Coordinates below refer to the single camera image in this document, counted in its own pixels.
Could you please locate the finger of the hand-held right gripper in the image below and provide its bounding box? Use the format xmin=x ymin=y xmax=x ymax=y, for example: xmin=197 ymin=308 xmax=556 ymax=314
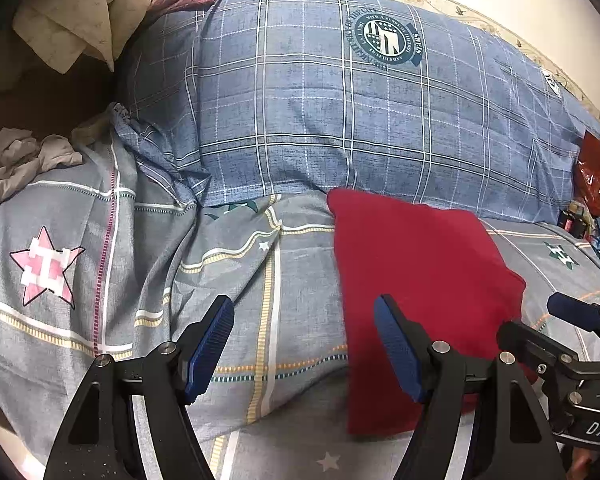
xmin=546 ymin=292 xmax=600 ymax=341
xmin=496 ymin=320 xmax=588 ymax=393

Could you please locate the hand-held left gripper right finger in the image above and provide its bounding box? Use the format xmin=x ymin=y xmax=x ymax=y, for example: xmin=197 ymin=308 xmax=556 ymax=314
xmin=373 ymin=294 xmax=567 ymax=480

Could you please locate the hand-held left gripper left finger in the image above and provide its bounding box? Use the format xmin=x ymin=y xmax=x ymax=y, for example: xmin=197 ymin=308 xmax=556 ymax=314
xmin=44 ymin=295 xmax=236 ymax=480

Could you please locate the red shirt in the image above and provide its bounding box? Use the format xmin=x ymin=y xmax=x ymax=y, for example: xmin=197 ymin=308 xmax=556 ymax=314
xmin=326 ymin=187 xmax=542 ymax=437

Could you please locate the small dark box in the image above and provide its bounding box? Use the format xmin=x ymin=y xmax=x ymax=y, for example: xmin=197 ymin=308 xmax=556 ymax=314
xmin=559 ymin=202 xmax=590 ymax=237

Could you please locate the grey star-print bed sheet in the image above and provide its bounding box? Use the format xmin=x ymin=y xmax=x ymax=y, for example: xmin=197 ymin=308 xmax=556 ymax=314
xmin=0 ymin=127 xmax=600 ymax=480

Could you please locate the blue plaid quilt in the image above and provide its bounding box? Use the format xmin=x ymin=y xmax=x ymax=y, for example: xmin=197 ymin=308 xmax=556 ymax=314
xmin=111 ymin=0 xmax=600 ymax=227

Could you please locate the crumpled grey cloth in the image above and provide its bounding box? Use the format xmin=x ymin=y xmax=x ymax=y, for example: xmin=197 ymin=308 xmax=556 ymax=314
xmin=0 ymin=127 xmax=84 ymax=209

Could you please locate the beige cloth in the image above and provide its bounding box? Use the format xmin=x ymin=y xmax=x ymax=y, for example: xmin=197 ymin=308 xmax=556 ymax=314
xmin=0 ymin=0 xmax=153 ymax=100

